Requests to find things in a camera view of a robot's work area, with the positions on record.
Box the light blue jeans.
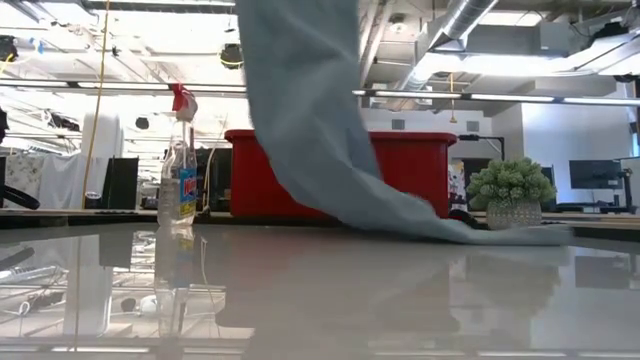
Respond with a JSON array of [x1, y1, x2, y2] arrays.
[[234, 0, 574, 246]]

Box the red plastic laundry bin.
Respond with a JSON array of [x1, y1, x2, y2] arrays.
[[223, 128, 459, 221]]

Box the clear spray bottle red trigger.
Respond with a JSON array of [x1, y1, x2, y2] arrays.
[[157, 83, 200, 227]]

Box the green artificial potted plant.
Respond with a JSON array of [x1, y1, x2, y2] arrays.
[[465, 157, 558, 231]]

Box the white hanging cloth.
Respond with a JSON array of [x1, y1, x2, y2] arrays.
[[39, 153, 109, 210]]

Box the black computer monitor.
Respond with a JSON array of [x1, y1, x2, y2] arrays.
[[568, 159, 624, 190]]

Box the floral patterned cloth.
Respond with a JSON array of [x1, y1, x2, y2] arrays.
[[4, 152, 46, 209]]

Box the silver ventilation duct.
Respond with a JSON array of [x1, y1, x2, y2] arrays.
[[399, 0, 501, 91]]

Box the yellow hanging cord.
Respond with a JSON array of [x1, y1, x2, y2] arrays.
[[82, 0, 111, 210]]

